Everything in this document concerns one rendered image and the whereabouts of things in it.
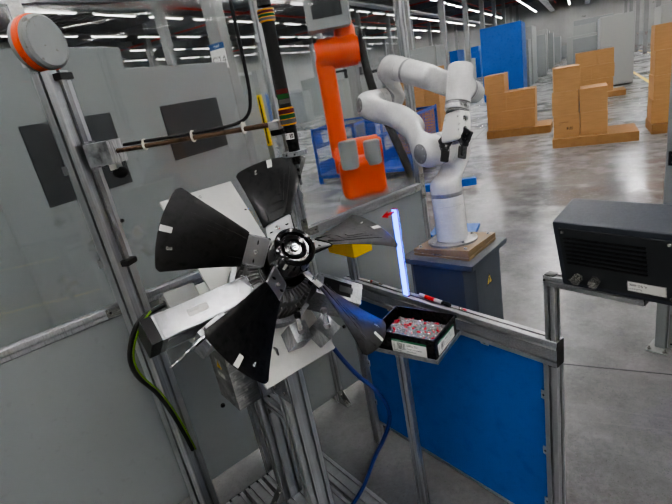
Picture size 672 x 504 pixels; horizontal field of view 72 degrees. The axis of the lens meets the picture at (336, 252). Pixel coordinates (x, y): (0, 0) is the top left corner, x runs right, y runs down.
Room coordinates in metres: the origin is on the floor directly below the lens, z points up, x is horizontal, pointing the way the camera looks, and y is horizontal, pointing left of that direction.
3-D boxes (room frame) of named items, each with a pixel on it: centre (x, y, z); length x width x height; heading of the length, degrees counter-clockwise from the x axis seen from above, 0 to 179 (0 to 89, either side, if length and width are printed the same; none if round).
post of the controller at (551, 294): (1.09, -0.54, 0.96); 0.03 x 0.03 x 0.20; 36
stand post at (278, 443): (1.50, 0.37, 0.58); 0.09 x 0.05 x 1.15; 126
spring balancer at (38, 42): (1.54, 0.74, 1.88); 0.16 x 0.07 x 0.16; 161
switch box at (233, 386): (1.44, 0.44, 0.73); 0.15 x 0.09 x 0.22; 36
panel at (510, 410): (1.44, -0.29, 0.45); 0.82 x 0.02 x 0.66; 36
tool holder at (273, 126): (1.31, 0.07, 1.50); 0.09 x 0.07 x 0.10; 71
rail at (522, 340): (1.44, -0.29, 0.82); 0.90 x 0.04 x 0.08; 36
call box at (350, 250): (1.76, -0.06, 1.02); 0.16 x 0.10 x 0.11; 36
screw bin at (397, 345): (1.28, -0.20, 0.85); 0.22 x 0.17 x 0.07; 50
